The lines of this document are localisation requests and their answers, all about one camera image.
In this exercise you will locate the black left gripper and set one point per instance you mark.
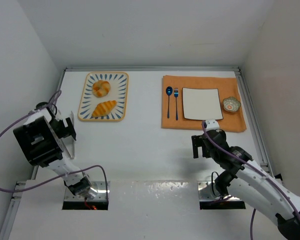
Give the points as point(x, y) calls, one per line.
point(68, 128)

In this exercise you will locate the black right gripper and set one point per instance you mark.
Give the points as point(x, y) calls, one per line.
point(197, 146)

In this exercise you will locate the round twisted bread roll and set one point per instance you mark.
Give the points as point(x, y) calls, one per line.
point(101, 88)

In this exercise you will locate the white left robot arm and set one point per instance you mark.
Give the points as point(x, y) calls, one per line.
point(41, 141)

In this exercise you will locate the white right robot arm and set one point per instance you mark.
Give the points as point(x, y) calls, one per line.
point(243, 178)

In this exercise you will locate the striped croissant bread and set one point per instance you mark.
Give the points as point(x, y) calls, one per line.
point(104, 108)

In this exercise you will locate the white square plate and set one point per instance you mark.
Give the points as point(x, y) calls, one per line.
point(201, 104)

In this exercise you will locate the small floral sauce bowl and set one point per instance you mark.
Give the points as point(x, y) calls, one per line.
point(231, 104)

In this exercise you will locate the blue metal fork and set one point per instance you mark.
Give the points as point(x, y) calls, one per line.
point(176, 95)

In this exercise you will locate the blue metal spoon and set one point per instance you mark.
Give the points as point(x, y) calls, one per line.
point(169, 91)

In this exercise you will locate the blue patterned rectangular tray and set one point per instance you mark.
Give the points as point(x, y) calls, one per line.
point(119, 82)

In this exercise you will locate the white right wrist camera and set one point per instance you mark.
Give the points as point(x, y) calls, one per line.
point(209, 125)

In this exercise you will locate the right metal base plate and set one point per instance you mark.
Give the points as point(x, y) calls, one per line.
point(205, 193)

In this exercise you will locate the metal base plate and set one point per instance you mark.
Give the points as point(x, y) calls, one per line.
point(205, 193)
point(102, 192)

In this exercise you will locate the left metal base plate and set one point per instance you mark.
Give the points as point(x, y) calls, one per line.
point(102, 192)

